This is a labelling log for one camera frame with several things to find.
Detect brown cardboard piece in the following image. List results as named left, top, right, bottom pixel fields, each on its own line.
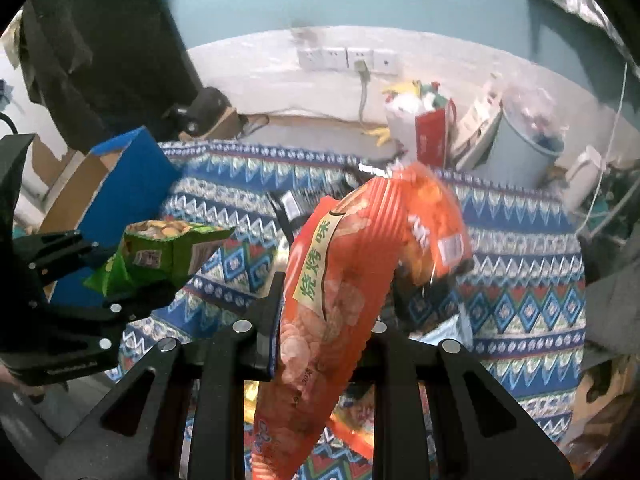
left=179, top=105, right=248, bottom=142

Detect pale blue snack packet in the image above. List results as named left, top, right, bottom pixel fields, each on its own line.
left=412, top=310, right=473, bottom=353

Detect blue patterned blanket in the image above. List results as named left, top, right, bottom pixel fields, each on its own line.
left=107, top=139, right=587, bottom=480

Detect grey trash bin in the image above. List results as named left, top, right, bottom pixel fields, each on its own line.
left=482, top=97, right=567, bottom=190

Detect white plastic container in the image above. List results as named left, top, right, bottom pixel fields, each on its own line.
left=567, top=145, right=607, bottom=211

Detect yellow red snack packet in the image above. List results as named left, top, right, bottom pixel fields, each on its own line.
left=244, top=380, right=377, bottom=457

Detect grey plug with cable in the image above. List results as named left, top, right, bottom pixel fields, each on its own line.
left=354, top=60, right=372, bottom=123

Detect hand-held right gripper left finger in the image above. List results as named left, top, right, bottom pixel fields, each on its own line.
left=45, top=270, right=287, bottom=480

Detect black hanging cloth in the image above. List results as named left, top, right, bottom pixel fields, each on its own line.
left=20, top=0, right=202, bottom=153

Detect red paper bag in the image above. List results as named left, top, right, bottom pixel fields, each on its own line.
left=415, top=99, right=458, bottom=169

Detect white cord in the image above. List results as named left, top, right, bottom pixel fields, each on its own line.
left=575, top=64, right=629, bottom=233

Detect blue cardboard box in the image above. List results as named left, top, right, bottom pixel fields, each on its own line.
left=37, top=127, right=183, bottom=311

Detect white carton boxes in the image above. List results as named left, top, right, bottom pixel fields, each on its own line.
left=452, top=91, right=504, bottom=169

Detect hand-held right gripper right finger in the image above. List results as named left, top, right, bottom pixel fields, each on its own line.
left=350, top=320, right=573, bottom=480

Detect black bag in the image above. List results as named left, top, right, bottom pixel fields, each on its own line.
left=165, top=86, right=232, bottom=139

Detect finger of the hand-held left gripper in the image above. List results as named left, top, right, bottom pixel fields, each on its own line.
left=14, top=230, right=121, bottom=286
left=50, top=282, right=177, bottom=361

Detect orange snack bag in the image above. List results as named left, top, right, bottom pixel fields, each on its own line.
left=251, top=161, right=473, bottom=480

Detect black snack packet white label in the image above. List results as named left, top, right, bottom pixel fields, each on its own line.
left=267, top=180, right=351, bottom=256

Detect green snack bag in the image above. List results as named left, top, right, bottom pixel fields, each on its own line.
left=82, top=219, right=237, bottom=298

